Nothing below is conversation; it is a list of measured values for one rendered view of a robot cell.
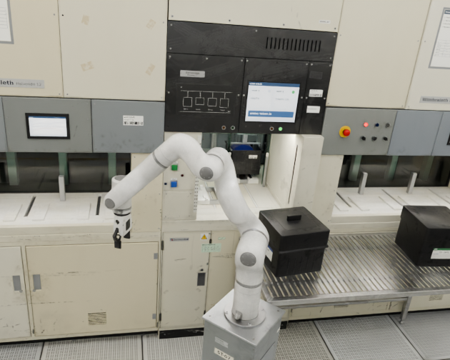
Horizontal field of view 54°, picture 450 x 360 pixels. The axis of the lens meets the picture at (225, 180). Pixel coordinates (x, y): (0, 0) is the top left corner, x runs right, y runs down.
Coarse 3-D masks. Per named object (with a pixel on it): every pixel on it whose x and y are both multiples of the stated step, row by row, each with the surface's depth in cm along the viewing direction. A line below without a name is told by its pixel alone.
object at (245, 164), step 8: (256, 144) 314; (232, 152) 298; (240, 152) 300; (248, 152) 301; (256, 152) 302; (232, 160) 301; (240, 160) 302; (248, 160) 303; (256, 160) 305; (240, 168) 304; (248, 168) 306; (256, 168) 307
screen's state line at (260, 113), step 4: (248, 112) 234; (252, 112) 235; (256, 112) 235; (260, 112) 236; (264, 112) 236; (268, 112) 237; (272, 112) 237; (276, 112) 238; (280, 112) 238; (284, 112) 239; (288, 112) 239; (292, 112) 240; (260, 116) 237; (264, 116) 237; (268, 116) 238; (272, 116) 238; (276, 116) 239; (280, 116) 239; (284, 116) 240; (288, 116) 240; (292, 116) 241
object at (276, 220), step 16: (288, 208) 247; (304, 208) 248; (272, 224) 227; (288, 224) 228; (304, 224) 230; (320, 224) 232; (272, 240) 227; (288, 240) 219; (304, 240) 223; (320, 240) 227
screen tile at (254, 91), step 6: (252, 90) 230; (258, 90) 231; (264, 90) 231; (270, 96) 233; (252, 102) 233; (258, 102) 233; (264, 102) 234; (270, 102) 235; (258, 108) 235; (264, 108) 235; (270, 108) 236
